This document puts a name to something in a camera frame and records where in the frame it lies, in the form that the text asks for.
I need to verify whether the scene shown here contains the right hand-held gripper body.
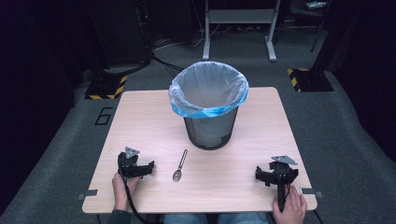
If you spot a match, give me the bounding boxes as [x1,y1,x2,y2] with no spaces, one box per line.
[267,154,299,213]

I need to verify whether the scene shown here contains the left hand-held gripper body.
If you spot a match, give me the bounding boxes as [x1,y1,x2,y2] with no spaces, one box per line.
[117,146,148,179]

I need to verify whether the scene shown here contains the metal fork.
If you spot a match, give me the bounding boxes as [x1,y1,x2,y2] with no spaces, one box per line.
[172,148,189,183]

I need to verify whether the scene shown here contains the black mesh trash bin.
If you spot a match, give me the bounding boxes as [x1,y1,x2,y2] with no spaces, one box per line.
[182,105,240,151]

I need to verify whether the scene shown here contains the white and blue bin bag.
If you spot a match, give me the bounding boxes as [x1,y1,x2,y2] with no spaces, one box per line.
[168,61,250,119]

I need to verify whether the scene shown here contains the person's left hand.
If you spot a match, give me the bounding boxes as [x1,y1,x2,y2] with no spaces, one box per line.
[111,172,142,213]

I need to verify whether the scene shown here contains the person's right hand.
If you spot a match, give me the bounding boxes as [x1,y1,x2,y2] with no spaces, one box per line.
[271,184,308,224]

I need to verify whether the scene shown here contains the person's legs in jeans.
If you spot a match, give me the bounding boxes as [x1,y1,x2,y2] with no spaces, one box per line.
[163,212,271,224]

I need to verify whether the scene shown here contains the black base with hazard stripes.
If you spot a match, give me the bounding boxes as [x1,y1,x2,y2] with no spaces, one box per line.
[286,67,334,93]
[84,72,129,101]

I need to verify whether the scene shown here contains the black equipment cabinet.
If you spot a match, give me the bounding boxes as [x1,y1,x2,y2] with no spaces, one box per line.
[83,0,154,67]

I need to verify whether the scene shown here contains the black stand pole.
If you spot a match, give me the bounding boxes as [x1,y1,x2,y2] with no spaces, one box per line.
[310,0,344,78]

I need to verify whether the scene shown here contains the grey table bracket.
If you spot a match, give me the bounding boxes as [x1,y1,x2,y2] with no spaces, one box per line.
[77,189,99,201]
[299,187,324,200]

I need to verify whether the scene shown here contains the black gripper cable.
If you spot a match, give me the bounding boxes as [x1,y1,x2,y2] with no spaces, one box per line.
[117,153,142,224]

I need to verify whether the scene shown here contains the thick black floor cable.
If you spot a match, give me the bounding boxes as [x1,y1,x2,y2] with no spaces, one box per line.
[102,50,185,77]

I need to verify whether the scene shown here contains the bundle of thin floor cables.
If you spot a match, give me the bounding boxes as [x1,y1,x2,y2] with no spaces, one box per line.
[152,26,207,52]

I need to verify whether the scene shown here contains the white metal desk frame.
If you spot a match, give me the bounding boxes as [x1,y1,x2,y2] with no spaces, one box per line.
[202,0,282,63]

